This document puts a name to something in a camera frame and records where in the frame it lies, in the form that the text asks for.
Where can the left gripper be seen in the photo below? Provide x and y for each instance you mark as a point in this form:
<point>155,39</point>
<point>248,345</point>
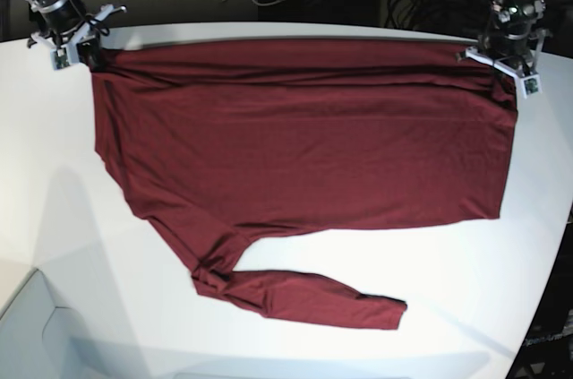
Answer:
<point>515,55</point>

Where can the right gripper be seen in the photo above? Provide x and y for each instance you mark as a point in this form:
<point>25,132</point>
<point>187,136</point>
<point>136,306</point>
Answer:
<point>63,26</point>

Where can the dark red t-shirt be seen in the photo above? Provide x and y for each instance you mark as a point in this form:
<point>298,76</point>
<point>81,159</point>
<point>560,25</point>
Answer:
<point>221,144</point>

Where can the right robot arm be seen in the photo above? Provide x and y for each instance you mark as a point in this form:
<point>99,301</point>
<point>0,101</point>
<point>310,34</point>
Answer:
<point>79,7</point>

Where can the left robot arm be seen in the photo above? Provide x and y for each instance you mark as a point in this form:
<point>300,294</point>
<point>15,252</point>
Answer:
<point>515,17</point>

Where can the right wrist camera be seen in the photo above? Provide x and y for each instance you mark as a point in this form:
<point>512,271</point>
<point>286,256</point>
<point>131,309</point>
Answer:
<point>59,58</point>

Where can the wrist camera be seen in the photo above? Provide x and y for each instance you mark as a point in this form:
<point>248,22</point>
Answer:
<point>59,58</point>
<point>530,85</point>

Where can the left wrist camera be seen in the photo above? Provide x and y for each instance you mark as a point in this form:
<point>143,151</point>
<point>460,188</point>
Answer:
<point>530,85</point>

